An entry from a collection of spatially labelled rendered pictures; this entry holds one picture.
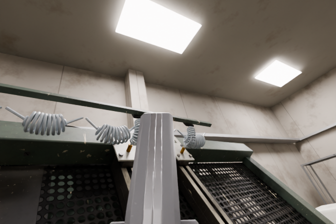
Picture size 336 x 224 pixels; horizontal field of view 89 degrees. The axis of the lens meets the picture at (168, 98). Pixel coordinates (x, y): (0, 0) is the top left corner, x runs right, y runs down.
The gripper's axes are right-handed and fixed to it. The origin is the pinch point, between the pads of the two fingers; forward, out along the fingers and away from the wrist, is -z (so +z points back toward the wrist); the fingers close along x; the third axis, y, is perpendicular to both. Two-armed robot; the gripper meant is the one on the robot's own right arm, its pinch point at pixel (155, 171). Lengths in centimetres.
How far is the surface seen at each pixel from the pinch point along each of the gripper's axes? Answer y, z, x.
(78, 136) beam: 45, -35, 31
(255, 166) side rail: 106, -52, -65
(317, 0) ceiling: 59, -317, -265
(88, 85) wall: 174, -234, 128
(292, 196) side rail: 100, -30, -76
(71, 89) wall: 167, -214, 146
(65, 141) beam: 43, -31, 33
